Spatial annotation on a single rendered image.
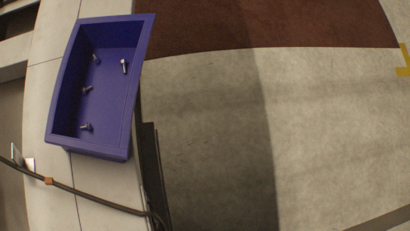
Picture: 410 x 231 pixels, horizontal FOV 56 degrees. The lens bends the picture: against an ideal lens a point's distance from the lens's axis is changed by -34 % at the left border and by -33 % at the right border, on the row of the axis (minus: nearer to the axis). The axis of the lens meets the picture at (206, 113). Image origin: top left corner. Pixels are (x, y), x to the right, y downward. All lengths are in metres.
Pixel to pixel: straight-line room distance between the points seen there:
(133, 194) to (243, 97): 1.05
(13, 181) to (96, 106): 0.27
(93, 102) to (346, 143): 1.11
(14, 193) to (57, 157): 0.17
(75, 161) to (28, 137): 0.12
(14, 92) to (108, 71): 0.28
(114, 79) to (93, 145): 0.16
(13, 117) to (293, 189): 1.04
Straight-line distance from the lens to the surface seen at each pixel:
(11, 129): 0.95
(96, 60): 0.85
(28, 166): 0.81
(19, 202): 0.88
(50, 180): 0.75
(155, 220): 0.76
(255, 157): 1.68
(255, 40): 1.87
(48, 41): 0.93
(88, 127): 0.79
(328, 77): 1.85
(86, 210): 0.76
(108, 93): 0.82
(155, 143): 1.23
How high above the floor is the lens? 1.55
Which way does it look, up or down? 64 degrees down
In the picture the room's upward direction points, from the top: straight up
